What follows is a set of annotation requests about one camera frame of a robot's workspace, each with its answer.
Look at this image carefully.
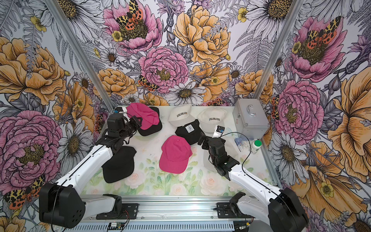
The pink cap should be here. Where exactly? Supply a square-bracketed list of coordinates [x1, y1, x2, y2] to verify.
[159, 135, 193, 174]
[126, 102, 159, 130]

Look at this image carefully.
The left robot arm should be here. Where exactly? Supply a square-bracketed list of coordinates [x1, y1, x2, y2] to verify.
[39, 113, 143, 229]

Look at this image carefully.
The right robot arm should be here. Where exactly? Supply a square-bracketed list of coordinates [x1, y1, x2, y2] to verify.
[198, 135, 309, 232]

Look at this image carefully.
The white Colorado cap front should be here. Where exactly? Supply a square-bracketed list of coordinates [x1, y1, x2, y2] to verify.
[203, 149, 216, 173]

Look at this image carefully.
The white colorado cap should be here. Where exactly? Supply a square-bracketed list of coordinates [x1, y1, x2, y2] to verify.
[168, 104, 195, 127]
[203, 149, 216, 173]
[197, 107, 228, 133]

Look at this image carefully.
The black cap with patch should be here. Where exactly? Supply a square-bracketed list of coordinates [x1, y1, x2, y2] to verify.
[175, 119, 203, 145]

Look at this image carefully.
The white Colorado cap back right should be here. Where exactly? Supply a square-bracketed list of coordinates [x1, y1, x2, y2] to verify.
[197, 107, 228, 133]

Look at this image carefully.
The clear plastic bag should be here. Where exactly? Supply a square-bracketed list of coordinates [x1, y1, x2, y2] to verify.
[234, 138, 251, 152]

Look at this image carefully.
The white bottle green lid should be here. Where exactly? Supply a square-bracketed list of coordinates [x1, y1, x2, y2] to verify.
[250, 140, 262, 154]

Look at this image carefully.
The white Colorado cap back centre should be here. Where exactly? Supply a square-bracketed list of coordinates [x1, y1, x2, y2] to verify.
[168, 104, 195, 127]

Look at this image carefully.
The silver metal case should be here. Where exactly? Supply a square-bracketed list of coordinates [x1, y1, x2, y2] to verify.
[232, 99, 270, 139]

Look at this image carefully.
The perforated metal tray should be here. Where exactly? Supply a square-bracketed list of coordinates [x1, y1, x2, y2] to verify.
[66, 220, 235, 232]

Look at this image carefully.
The small circuit board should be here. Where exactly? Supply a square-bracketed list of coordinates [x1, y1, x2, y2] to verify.
[107, 222, 125, 232]

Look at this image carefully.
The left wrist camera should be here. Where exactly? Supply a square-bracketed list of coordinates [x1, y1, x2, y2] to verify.
[113, 106, 127, 114]

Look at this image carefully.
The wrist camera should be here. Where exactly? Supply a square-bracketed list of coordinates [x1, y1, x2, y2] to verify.
[213, 125, 225, 138]
[113, 106, 127, 114]

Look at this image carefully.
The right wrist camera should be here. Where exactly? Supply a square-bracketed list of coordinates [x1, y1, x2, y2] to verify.
[213, 125, 225, 138]

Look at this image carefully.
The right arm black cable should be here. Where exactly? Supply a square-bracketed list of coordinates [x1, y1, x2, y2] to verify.
[223, 131, 253, 175]

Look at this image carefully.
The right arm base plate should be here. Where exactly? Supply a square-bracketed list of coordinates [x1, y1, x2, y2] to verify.
[213, 203, 248, 219]

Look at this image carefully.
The aluminium front rail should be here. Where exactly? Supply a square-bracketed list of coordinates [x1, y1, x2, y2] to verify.
[52, 196, 300, 223]

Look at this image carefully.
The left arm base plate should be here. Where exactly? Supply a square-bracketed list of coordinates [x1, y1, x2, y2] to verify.
[96, 204, 139, 220]

